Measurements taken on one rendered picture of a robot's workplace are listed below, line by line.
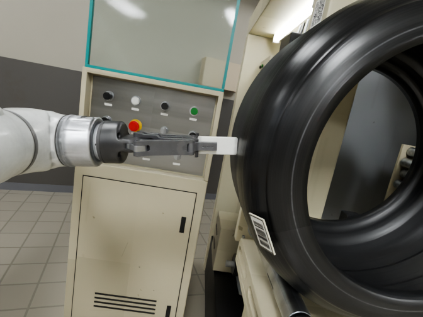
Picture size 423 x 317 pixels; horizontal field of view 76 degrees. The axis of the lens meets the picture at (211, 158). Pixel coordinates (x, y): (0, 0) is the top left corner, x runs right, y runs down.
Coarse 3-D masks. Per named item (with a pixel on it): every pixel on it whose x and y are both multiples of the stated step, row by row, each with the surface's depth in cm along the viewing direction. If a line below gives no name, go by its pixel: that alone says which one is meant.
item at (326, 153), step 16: (336, 0) 67; (352, 0) 67; (352, 96) 72; (336, 112) 73; (336, 128) 74; (320, 144) 74; (336, 144) 75; (320, 160) 75; (336, 160) 76; (320, 176) 76; (320, 192) 77; (320, 208) 78
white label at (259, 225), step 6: (252, 216) 42; (258, 216) 40; (252, 222) 42; (258, 222) 41; (264, 222) 39; (258, 228) 42; (264, 228) 39; (258, 234) 42; (264, 234) 40; (258, 240) 43; (264, 240) 41; (270, 240) 40; (264, 246) 42; (270, 246) 40; (270, 252) 41
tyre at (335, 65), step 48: (384, 0) 36; (288, 48) 43; (336, 48) 35; (384, 48) 34; (288, 96) 37; (336, 96) 35; (240, 144) 44; (288, 144) 37; (240, 192) 45; (288, 192) 38; (288, 240) 40; (336, 240) 69; (384, 240) 67; (336, 288) 42; (384, 288) 55
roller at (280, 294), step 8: (264, 264) 59; (272, 272) 54; (272, 280) 53; (280, 280) 51; (272, 288) 52; (280, 288) 49; (288, 288) 49; (280, 296) 48; (288, 296) 47; (296, 296) 47; (280, 304) 47; (288, 304) 45; (296, 304) 45; (304, 304) 46; (280, 312) 47; (288, 312) 44; (296, 312) 43; (304, 312) 43
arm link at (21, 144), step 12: (0, 108) 35; (0, 120) 34; (12, 120) 36; (0, 132) 33; (12, 132) 35; (24, 132) 38; (0, 144) 32; (12, 144) 34; (24, 144) 37; (0, 156) 32; (12, 156) 34; (24, 156) 37; (0, 168) 33; (12, 168) 35; (24, 168) 39; (0, 180) 35
